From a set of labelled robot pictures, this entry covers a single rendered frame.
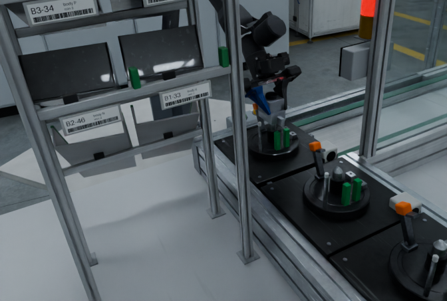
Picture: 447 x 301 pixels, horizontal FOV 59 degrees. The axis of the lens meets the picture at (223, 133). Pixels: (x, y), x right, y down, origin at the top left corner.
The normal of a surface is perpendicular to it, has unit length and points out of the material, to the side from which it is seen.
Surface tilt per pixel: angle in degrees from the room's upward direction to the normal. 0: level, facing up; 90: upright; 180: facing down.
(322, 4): 90
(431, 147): 90
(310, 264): 0
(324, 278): 0
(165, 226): 0
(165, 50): 65
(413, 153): 90
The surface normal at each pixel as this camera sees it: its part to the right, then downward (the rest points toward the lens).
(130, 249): -0.08, -0.87
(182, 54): 0.22, 0.04
